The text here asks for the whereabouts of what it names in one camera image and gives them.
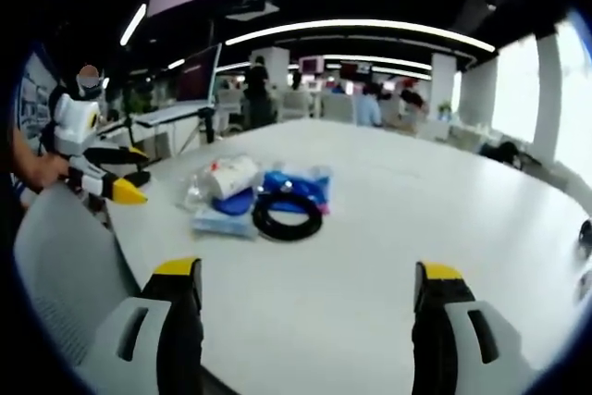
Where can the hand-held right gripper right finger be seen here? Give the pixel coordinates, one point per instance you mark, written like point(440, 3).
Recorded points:
point(439, 321)

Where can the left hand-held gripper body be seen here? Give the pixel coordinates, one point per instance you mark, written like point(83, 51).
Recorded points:
point(76, 122)

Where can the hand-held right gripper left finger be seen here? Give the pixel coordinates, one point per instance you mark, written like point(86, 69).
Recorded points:
point(176, 321)

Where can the clear plastic bag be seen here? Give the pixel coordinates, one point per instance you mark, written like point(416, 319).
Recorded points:
point(194, 193)

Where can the light blue tissue packet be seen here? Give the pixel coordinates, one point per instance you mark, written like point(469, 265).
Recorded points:
point(222, 225)

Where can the white red-printed packet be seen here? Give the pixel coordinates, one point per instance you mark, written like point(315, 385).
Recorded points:
point(233, 175)

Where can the dark blue round item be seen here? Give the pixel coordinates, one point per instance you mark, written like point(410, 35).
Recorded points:
point(233, 204)

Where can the blue plastic pouch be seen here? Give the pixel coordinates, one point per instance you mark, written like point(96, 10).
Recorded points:
point(303, 184)

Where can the person's left hand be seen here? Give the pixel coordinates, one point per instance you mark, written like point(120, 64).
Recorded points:
point(48, 172)

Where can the green plant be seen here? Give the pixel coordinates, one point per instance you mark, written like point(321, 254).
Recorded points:
point(138, 100)

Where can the black tripod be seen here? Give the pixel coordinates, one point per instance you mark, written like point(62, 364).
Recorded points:
point(209, 124)

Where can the grey chair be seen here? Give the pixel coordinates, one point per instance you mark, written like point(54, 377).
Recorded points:
point(65, 275)

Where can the large dark monitor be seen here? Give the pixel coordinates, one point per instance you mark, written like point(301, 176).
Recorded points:
point(196, 73)

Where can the white table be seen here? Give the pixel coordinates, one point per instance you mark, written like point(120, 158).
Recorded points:
point(370, 228)

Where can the black object at table edge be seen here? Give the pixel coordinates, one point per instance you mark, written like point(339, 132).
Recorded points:
point(586, 235)

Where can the wall poster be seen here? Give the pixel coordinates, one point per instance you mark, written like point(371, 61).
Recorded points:
point(37, 99)

